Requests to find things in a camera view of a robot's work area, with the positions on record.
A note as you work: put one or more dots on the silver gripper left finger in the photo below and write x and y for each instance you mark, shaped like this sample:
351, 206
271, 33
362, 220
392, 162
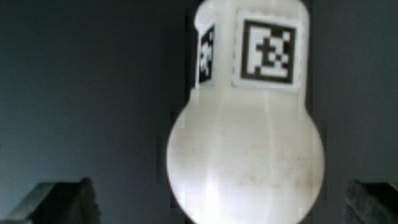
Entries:
58, 204

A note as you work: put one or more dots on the white lamp bulb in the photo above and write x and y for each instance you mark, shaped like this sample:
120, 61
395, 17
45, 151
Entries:
244, 152

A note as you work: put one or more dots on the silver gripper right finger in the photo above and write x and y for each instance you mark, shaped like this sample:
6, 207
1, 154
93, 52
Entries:
371, 203

